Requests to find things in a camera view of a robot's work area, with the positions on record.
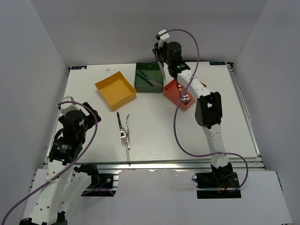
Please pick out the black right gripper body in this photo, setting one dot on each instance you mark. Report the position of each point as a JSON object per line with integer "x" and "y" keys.
{"x": 161, "y": 53}

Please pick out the blue label sticker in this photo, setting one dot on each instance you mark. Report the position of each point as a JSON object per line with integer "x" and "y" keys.
{"x": 78, "y": 67}
{"x": 216, "y": 63}

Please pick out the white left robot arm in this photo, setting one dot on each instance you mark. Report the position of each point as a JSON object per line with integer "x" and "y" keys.
{"x": 64, "y": 181}

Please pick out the fork with green handle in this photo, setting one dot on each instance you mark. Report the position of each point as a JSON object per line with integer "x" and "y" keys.
{"x": 127, "y": 151}

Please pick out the knife with pink handle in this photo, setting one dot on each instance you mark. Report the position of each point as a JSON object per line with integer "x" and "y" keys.
{"x": 161, "y": 69}

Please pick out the fork with dark handle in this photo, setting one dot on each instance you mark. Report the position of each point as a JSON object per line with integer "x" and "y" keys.
{"x": 122, "y": 134}

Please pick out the spoon with dark handle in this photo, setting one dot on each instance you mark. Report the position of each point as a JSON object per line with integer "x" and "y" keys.
{"x": 179, "y": 86}

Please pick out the blue label sticker left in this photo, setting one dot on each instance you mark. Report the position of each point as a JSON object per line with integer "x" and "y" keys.
{"x": 78, "y": 67}

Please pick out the dark green square container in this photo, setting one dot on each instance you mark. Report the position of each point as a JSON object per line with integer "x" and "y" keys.
{"x": 151, "y": 69}

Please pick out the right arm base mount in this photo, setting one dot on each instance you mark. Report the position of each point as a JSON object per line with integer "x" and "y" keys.
{"x": 209, "y": 187}

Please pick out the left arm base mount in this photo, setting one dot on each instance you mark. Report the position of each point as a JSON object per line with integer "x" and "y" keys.
{"x": 101, "y": 184}

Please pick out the blue label sticker right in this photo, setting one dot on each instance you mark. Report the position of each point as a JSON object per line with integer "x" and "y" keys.
{"x": 216, "y": 63}

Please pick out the knife with dark handle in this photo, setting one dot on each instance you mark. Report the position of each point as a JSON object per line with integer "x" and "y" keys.
{"x": 142, "y": 75}

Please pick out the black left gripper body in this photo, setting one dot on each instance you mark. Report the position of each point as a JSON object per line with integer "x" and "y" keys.
{"x": 89, "y": 121}

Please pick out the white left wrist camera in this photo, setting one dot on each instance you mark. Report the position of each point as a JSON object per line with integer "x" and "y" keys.
{"x": 67, "y": 107}

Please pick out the yellow square container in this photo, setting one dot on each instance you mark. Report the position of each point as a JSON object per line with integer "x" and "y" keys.
{"x": 116, "y": 90}

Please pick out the red square container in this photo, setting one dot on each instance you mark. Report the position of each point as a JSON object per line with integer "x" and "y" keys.
{"x": 172, "y": 92}

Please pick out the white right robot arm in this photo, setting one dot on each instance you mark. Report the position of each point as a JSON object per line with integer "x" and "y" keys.
{"x": 208, "y": 112}

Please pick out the knife with green handle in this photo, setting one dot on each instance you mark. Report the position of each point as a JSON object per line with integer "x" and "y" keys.
{"x": 158, "y": 84}

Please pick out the spoon with green handle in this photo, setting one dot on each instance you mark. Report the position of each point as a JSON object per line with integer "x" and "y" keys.
{"x": 184, "y": 98}

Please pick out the fork with pink handle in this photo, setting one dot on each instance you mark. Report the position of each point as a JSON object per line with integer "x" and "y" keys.
{"x": 128, "y": 133}

